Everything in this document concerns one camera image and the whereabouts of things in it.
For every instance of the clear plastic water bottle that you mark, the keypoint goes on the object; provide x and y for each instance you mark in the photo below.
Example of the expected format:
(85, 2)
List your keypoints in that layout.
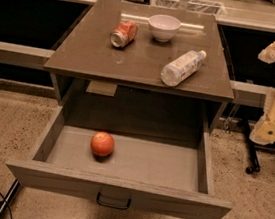
(181, 68)

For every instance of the red apple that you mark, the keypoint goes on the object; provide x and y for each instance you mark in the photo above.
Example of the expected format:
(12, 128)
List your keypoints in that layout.
(102, 144)

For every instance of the black drawer handle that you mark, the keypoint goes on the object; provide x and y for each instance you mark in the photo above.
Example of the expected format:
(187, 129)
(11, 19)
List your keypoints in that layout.
(119, 204)

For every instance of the open grey top drawer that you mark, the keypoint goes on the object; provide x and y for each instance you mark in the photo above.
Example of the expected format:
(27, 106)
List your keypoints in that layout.
(161, 174)

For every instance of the grey cabinet with counter top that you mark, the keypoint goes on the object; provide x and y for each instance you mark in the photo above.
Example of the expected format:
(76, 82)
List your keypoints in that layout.
(87, 53)

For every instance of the white bowl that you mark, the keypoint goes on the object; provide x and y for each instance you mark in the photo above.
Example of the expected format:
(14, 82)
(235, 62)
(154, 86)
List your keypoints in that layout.
(163, 27)

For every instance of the black stand leg with caster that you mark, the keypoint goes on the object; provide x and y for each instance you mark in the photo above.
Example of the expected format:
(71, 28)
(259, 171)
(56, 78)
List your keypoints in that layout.
(253, 163)

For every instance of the crushed red soda can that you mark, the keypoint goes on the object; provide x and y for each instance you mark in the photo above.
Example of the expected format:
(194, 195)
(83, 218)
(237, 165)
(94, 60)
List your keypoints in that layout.
(123, 34)

